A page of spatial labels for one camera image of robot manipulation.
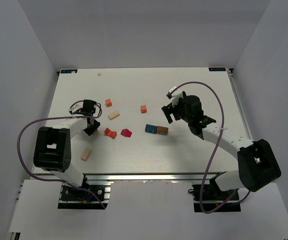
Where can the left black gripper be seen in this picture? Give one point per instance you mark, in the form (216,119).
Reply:
(93,126)

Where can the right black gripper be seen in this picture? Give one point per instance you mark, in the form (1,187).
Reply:
(172,110)

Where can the brown wood block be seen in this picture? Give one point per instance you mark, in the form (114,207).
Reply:
(162,130)

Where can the blue wood block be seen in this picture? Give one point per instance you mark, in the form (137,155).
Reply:
(151,128)

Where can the natural wood block hotel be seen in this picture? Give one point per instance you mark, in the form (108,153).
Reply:
(113,115)

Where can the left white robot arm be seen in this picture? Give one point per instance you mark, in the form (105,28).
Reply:
(53,144)

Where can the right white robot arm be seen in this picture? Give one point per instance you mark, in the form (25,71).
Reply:
(257,164)

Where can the orange arch block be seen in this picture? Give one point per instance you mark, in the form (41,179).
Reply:
(110,133)

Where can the red roof block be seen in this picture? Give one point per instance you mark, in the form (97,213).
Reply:
(126,133)

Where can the orange cube left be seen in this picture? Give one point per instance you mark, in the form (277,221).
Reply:
(108,102)

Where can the orange cube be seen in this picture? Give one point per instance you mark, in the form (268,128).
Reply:
(143,109)
(108,102)

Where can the orange cube centre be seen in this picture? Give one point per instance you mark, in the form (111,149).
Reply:
(143,109)

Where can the left blue table label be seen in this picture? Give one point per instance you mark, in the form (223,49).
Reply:
(68,71)

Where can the blue table label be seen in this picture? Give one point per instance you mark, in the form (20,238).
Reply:
(217,69)
(68,71)

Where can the right blue table label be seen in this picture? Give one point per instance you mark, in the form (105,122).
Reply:
(217,69)

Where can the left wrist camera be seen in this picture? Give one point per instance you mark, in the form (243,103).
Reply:
(74,108)

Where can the aluminium table rail front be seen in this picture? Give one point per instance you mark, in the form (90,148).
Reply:
(109,177)

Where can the aluminium table rail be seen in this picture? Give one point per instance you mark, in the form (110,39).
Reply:
(109,177)
(230,72)

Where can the aluminium table rail right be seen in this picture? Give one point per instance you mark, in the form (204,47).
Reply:
(230,72)

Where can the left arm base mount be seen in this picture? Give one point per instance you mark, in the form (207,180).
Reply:
(71,198)

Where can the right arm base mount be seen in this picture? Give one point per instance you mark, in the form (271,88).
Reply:
(210,201)

